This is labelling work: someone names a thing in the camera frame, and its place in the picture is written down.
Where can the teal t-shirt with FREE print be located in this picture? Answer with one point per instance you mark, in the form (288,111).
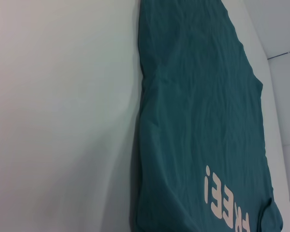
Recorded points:
(195,108)

